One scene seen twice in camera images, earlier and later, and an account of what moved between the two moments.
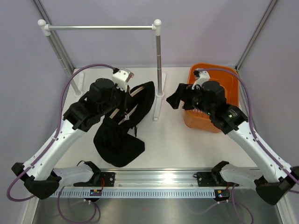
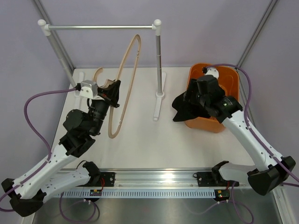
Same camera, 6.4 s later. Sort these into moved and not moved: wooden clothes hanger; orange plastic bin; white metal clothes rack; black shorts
Moved: wooden clothes hanger; black shorts
Not moved: orange plastic bin; white metal clothes rack
